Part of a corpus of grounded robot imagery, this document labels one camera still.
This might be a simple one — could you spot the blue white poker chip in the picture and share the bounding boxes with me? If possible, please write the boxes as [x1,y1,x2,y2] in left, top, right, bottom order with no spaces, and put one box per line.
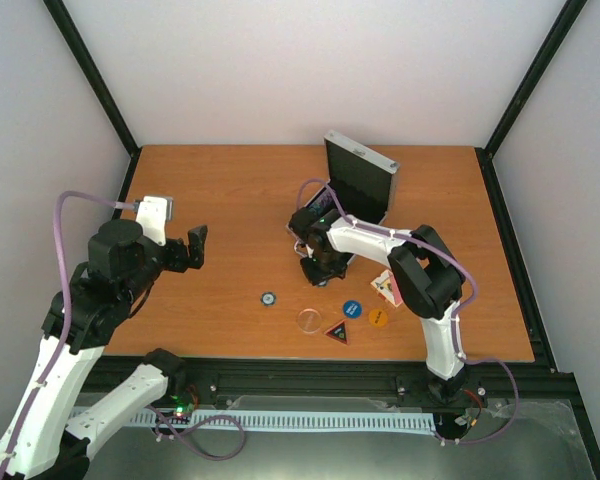
[260,291,277,306]

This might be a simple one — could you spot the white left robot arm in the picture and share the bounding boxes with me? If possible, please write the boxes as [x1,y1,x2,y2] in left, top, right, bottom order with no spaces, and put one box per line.
[0,191,208,479]

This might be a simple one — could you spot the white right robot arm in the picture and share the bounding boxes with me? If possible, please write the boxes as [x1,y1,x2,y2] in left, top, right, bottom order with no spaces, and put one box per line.
[288,207,469,381]

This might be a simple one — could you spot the blue round token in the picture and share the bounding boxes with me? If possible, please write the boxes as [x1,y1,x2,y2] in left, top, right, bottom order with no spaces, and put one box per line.
[342,300,363,319]

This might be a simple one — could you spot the clear round disc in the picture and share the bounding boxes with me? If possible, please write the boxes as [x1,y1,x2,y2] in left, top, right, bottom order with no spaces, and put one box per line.
[296,308,322,334]

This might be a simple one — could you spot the pink playing card deck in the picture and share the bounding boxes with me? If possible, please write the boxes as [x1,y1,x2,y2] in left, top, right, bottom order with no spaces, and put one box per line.
[371,269,402,308]

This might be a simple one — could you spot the black red triangle token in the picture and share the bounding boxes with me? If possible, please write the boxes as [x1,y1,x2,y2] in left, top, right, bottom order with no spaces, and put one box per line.
[324,320,349,345]

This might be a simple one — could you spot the orange round token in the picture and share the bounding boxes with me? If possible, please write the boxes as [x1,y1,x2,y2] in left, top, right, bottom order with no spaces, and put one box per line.
[368,308,389,328]

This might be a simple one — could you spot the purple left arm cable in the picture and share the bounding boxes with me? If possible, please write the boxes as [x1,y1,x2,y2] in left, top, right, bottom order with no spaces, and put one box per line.
[0,190,246,476]

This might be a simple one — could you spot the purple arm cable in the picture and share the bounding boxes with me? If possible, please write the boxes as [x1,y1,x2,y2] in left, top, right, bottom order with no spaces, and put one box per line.
[0,190,246,476]
[296,178,521,444]

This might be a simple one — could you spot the black aluminium frame rail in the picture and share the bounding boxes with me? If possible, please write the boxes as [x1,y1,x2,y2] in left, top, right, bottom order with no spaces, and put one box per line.
[75,355,581,406]

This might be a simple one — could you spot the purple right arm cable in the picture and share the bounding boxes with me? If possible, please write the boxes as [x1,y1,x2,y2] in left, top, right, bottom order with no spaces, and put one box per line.
[296,178,521,444]

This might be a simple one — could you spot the white cable duct strip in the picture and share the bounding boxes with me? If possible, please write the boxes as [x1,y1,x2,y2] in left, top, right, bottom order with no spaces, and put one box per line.
[124,409,437,435]

